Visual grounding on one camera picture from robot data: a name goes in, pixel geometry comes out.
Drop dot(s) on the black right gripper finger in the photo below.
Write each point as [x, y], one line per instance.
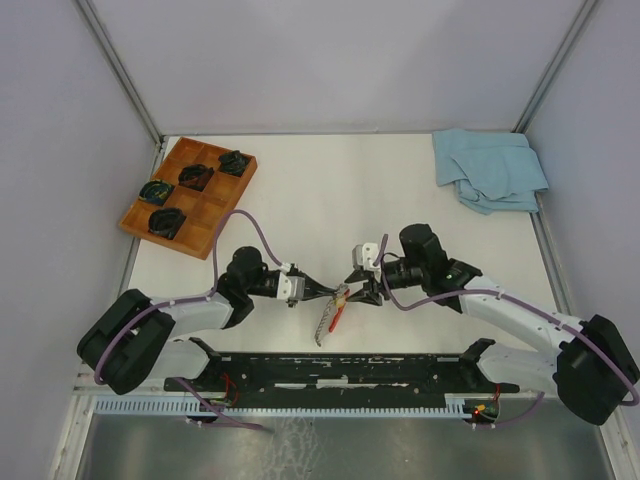
[359, 275]
[360, 296]

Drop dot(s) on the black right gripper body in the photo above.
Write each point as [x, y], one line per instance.
[373, 289]

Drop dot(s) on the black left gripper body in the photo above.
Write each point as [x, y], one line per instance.
[304, 279]

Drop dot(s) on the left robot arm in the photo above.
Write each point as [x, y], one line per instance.
[140, 338]

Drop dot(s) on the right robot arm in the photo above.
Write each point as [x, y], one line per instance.
[585, 363]

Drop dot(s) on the dark rolled cloth far right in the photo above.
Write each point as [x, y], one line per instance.
[233, 163]

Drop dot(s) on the wooden compartment tray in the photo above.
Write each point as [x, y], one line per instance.
[203, 209]

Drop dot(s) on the dark rolled cloth centre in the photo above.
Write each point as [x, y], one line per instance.
[195, 176]

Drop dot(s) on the dark rolled cloth front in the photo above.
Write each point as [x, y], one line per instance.
[166, 222]

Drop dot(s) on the light blue cloth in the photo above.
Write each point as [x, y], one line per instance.
[489, 172]

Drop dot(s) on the dark rolled cloth yellow pattern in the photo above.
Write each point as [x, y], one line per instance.
[155, 192]

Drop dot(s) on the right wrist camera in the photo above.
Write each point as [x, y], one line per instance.
[366, 257]

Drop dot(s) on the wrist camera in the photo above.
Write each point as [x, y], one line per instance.
[366, 257]
[291, 284]

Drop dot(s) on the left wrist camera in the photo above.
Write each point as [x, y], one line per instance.
[291, 284]

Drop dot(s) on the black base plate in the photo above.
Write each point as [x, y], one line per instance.
[328, 381]

